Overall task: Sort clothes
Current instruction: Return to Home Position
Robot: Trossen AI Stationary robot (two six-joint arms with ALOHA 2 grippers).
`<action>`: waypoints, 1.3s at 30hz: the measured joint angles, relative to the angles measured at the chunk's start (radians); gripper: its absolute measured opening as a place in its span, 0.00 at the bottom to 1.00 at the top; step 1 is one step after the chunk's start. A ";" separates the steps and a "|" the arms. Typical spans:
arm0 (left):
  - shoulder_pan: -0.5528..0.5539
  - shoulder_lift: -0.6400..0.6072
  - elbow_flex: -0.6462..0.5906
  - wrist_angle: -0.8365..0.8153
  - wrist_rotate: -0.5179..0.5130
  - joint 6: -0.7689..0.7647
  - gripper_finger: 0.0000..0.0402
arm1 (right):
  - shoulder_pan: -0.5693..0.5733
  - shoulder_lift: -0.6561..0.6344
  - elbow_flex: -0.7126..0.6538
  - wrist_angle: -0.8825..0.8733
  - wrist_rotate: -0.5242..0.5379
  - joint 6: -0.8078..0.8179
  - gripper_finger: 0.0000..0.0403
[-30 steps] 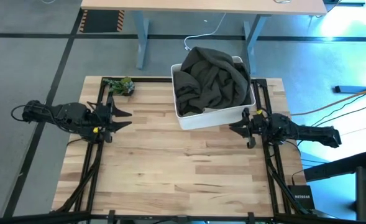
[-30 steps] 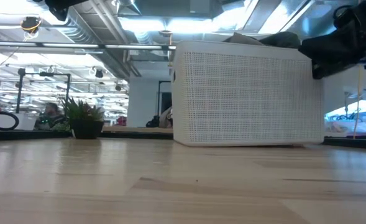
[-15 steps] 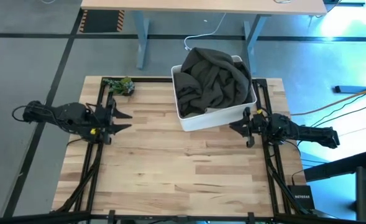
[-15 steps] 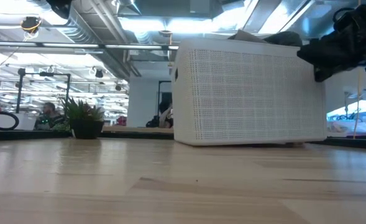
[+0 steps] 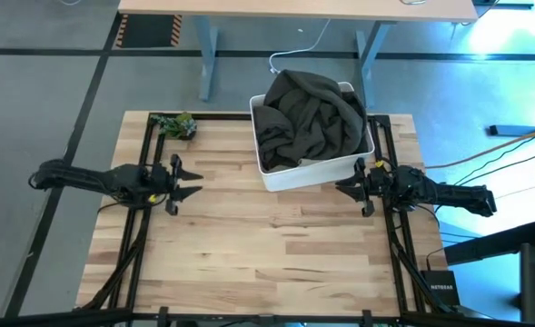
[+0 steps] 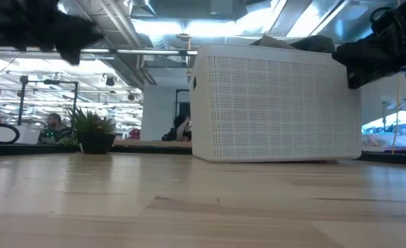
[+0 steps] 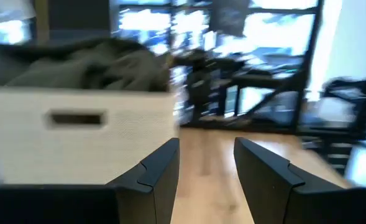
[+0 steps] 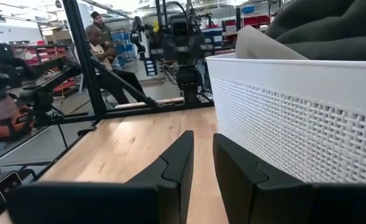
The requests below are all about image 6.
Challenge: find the black plant pot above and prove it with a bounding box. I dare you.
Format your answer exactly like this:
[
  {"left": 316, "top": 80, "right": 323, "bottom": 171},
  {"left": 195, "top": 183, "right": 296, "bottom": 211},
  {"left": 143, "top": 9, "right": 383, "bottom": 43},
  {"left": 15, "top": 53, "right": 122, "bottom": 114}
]
[{"left": 77, "top": 132, "right": 116, "bottom": 155}]

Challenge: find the white perforated laundry basket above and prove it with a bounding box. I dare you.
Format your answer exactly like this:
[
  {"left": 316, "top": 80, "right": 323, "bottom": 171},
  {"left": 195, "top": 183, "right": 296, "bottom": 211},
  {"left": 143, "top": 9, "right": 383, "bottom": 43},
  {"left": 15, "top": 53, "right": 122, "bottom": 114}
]
[{"left": 188, "top": 42, "right": 363, "bottom": 164}]

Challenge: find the grey ceiling rail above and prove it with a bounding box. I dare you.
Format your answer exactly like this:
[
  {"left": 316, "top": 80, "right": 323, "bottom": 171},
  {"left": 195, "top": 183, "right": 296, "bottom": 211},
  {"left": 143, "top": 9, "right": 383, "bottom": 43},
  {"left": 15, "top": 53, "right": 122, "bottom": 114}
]
[{"left": 0, "top": 45, "right": 199, "bottom": 58}]

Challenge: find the black door frame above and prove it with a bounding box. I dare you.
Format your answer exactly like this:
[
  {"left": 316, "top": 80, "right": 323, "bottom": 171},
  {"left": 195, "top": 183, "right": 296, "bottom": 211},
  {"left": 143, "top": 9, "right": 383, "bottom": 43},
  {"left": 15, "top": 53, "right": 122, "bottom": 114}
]
[{"left": 174, "top": 88, "right": 191, "bottom": 118}]

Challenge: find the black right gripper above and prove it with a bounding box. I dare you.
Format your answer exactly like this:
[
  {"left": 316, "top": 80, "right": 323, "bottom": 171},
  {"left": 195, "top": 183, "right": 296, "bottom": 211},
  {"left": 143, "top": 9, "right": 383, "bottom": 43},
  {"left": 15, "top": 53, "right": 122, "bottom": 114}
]
[{"left": 332, "top": 32, "right": 406, "bottom": 90}]

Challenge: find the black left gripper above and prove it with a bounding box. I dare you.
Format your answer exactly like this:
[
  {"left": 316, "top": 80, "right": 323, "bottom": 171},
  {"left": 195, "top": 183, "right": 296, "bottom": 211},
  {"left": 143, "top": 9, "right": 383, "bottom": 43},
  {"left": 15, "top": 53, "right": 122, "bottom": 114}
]
[{"left": 0, "top": 0, "right": 105, "bottom": 66}]

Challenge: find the black cable loop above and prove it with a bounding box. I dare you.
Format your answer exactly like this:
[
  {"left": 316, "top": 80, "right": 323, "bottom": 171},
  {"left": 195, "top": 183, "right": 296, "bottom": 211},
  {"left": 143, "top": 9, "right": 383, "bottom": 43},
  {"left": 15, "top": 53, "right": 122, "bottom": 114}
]
[{"left": 0, "top": 123, "right": 21, "bottom": 145}]

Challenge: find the white box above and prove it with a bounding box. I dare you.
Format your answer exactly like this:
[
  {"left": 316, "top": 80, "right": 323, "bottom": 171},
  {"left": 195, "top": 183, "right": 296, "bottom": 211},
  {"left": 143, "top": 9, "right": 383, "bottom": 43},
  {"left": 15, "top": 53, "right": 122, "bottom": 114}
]
[{"left": 0, "top": 124, "right": 42, "bottom": 145}]

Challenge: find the green leafy plant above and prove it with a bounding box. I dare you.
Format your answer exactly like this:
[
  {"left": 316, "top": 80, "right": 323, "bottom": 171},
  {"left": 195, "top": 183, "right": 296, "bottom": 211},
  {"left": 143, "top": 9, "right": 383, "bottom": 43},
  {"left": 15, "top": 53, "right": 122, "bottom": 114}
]
[{"left": 66, "top": 106, "right": 117, "bottom": 137}]

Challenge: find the person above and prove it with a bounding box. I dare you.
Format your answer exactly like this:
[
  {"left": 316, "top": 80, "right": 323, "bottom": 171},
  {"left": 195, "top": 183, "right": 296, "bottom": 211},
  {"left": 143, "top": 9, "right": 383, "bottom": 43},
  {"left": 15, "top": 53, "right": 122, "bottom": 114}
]
[
  {"left": 38, "top": 112, "right": 74, "bottom": 145},
  {"left": 161, "top": 114, "right": 193, "bottom": 143}
]

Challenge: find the black metal frame stand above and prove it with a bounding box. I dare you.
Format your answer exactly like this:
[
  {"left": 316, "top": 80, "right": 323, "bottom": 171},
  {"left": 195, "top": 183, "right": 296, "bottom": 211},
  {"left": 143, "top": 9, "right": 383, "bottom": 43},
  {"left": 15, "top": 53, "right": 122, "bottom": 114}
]
[{"left": 17, "top": 74, "right": 80, "bottom": 127}]

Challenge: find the beige garment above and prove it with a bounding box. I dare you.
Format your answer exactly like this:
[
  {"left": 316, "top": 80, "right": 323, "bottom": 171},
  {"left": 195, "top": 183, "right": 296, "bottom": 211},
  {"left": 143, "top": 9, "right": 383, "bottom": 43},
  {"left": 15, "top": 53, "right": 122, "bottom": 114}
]
[{"left": 250, "top": 33, "right": 297, "bottom": 50}]

